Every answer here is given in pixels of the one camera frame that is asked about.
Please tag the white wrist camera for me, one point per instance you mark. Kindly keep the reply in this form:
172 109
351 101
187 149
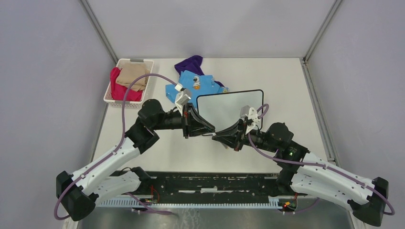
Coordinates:
182 98
250 118

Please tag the beige folded cloth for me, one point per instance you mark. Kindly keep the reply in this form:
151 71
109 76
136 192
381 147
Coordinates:
130 72

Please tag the white cable duct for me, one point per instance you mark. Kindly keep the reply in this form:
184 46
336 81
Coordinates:
128 202

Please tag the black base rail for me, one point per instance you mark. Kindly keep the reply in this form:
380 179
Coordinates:
210 188

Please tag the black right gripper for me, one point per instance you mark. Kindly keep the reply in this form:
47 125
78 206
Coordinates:
237 140

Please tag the purple cloth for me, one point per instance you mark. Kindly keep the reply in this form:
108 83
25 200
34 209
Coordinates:
191 64

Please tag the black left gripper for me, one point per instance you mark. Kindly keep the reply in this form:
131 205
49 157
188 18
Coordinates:
188 129

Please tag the blue patterned cloth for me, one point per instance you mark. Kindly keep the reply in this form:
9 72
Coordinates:
206 89

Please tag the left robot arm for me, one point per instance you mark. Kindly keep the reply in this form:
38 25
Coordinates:
78 193

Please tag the black framed whiteboard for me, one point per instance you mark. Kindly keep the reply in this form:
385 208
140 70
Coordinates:
223 110

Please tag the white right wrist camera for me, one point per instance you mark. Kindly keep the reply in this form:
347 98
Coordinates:
250 118

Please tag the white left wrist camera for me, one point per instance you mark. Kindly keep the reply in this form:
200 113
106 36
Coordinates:
182 98

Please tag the white marker pen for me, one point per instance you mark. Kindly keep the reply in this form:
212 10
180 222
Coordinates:
214 134

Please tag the red cloth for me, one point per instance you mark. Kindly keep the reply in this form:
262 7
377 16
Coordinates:
118 91

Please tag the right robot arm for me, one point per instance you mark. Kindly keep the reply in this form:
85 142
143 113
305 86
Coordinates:
303 172

